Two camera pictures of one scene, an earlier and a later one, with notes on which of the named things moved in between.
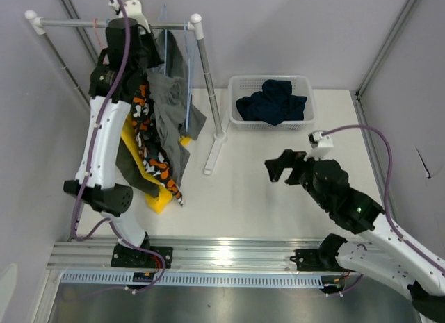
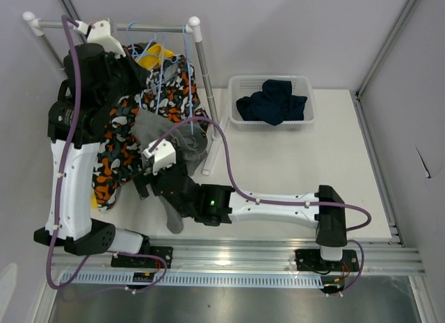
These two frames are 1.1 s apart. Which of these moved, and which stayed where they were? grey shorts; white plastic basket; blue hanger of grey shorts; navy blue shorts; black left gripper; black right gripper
Moved: black right gripper; grey shorts; blue hanger of grey shorts; black left gripper
Stayed: white plastic basket; navy blue shorts
